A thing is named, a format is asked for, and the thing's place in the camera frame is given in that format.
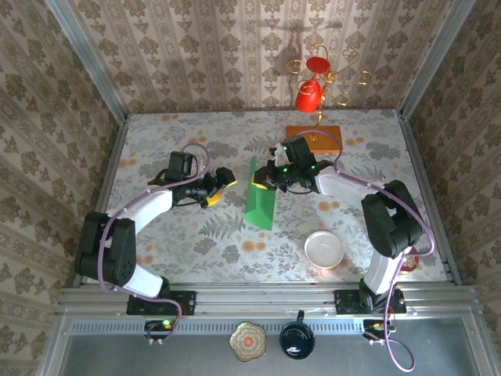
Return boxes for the green paper sheet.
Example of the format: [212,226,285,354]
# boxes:
[244,155,278,231]

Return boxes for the white bowl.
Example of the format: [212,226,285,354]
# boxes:
[304,230,345,269]

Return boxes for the red saucer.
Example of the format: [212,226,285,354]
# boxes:
[305,56,330,75]

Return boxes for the black power connector box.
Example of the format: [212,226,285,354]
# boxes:
[143,319,176,346]
[362,319,397,346]

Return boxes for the red and cream cup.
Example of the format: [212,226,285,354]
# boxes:
[398,246,420,275]

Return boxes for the small patterned plate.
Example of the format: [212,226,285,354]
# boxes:
[229,320,268,363]

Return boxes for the grey metal shelf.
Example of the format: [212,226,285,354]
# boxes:
[58,317,483,376]

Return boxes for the dark blue mug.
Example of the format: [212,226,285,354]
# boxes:
[278,309,316,359]

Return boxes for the gold wire stand wooden base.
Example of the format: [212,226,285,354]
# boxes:
[285,43,373,154]

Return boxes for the aluminium side rail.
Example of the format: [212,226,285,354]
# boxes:
[398,111,463,286]
[73,117,129,287]

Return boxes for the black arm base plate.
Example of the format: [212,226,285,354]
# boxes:
[334,288,407,315]
[125,288,197,316]

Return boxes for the long aluminium frame rail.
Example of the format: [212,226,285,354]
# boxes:
[57,284,481,318]

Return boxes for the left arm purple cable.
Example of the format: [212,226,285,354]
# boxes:
[97,143,212,342]

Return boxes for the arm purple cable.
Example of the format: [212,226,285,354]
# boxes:
[301,130,436,372]
[97,143,212,342]

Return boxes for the slotted metal cable duct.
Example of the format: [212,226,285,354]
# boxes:
[70,319,467,334]

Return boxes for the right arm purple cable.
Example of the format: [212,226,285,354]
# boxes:
[301,130,436,372]

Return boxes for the aluminium corner post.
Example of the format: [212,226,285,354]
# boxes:
[45,0,128,122]
[398,0,470,118]

